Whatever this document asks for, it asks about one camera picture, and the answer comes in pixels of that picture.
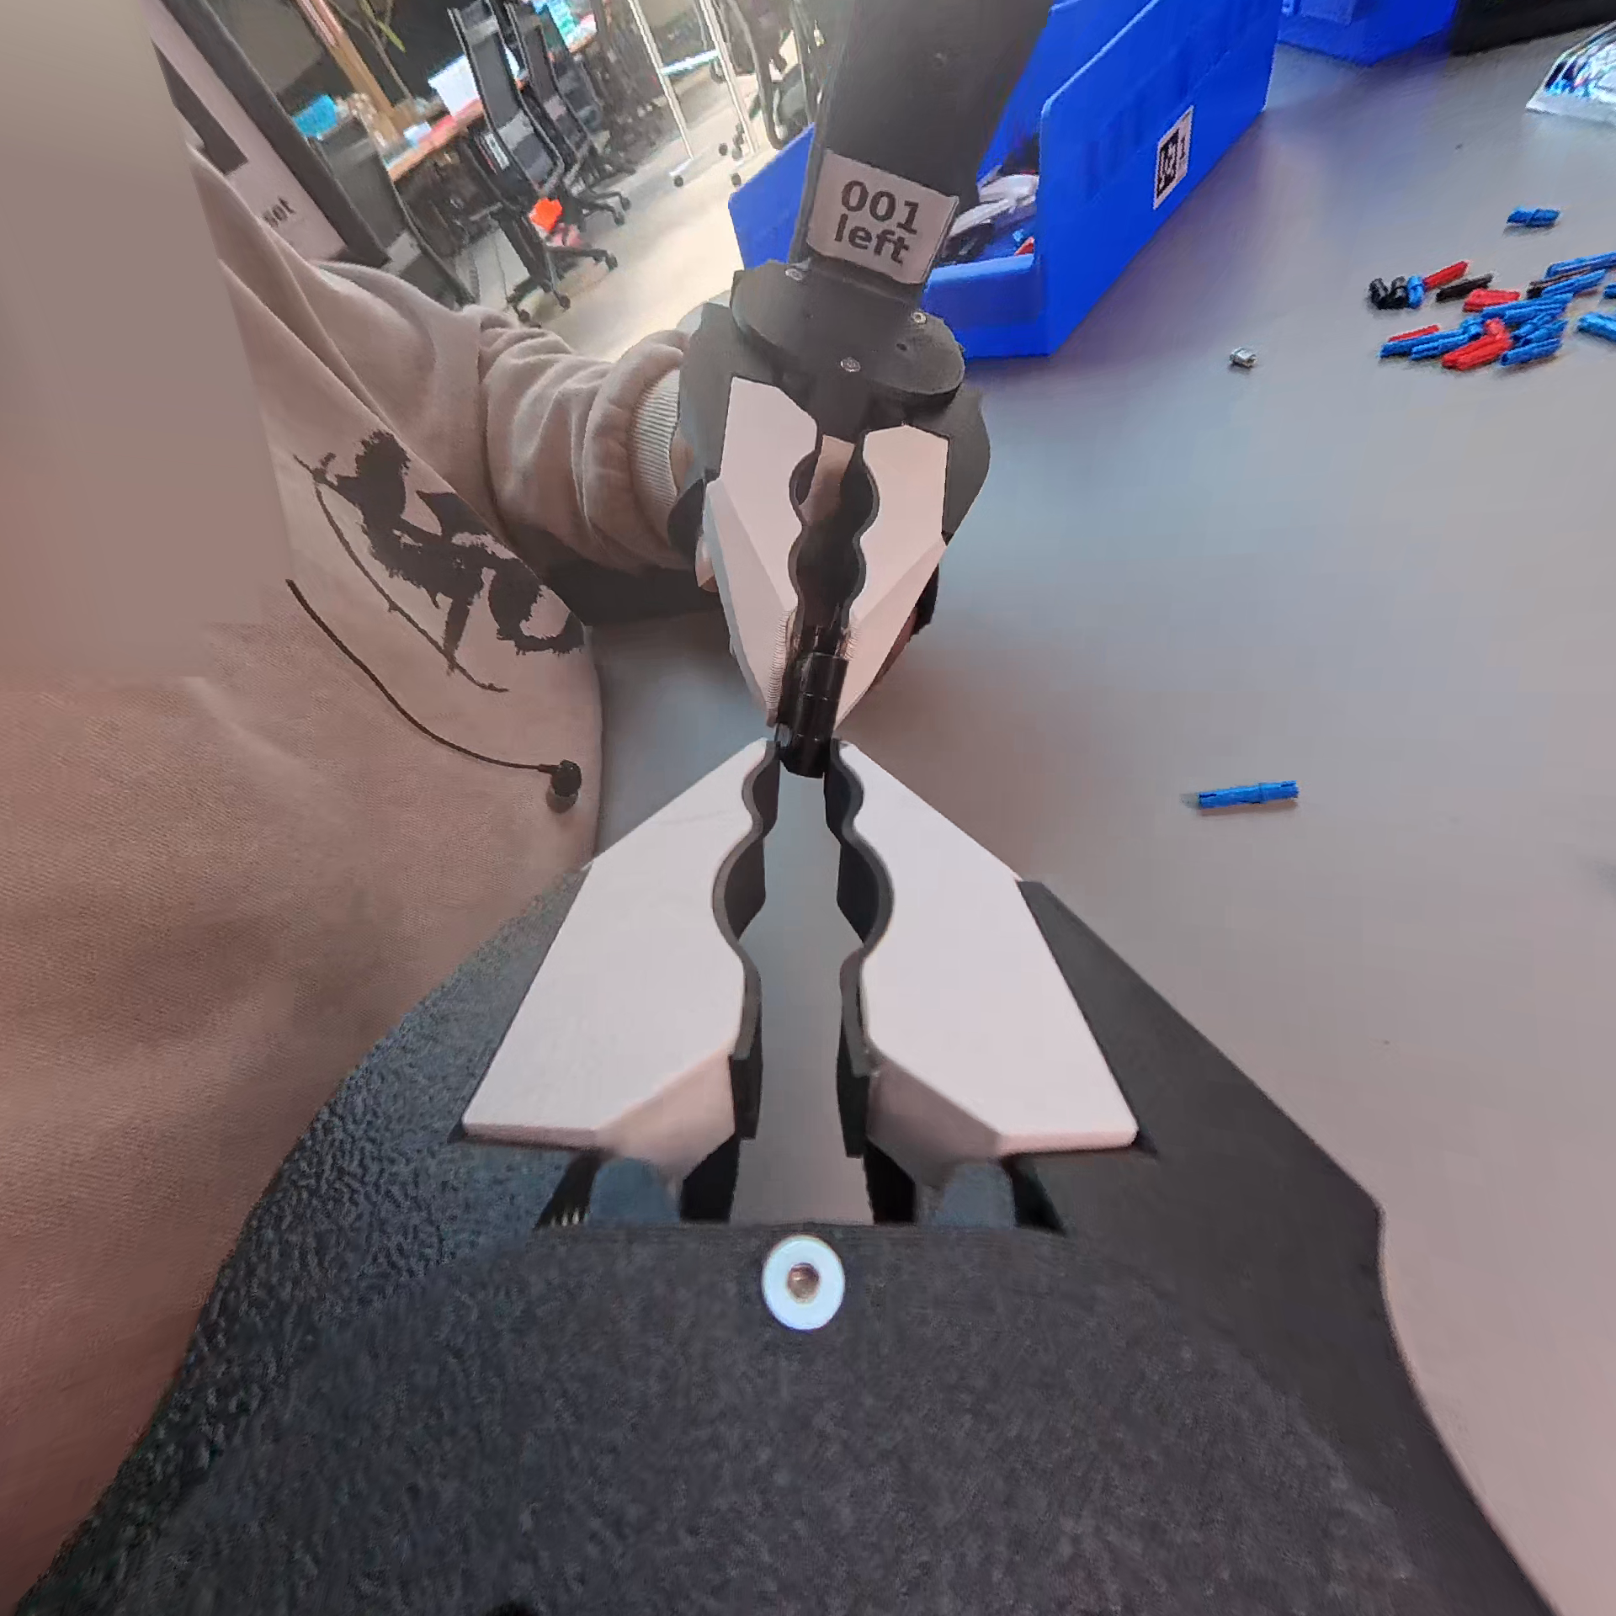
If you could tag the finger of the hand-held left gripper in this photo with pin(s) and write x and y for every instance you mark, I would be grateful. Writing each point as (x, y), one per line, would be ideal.
(912, 505)
(750, 505)

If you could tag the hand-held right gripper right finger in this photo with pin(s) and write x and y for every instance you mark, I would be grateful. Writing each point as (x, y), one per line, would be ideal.
(997, 1011)

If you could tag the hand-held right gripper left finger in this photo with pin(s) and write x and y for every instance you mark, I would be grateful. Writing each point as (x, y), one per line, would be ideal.
(618, 998)

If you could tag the black connector pin piece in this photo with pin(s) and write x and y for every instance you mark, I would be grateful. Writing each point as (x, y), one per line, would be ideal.
(808, 707)

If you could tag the grey desk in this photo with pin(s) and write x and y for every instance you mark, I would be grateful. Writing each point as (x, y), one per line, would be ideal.
(1262, 569)

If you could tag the blue plastic bin white tag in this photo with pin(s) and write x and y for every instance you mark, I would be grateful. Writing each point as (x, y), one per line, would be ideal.
(1110, 165)

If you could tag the blue pin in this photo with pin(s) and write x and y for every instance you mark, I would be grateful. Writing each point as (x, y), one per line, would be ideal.
(1531, 218)
(1243, 796)

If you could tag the black office chair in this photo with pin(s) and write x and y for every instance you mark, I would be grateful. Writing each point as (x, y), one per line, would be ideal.
(518, 153)
(573, 101)

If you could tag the pile of small plastic pins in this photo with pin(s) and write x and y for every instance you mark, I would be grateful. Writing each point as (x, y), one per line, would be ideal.
(1503, 322)

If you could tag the clear plastic parts bag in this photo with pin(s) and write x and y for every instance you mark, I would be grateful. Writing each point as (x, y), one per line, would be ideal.
(1578, 76)

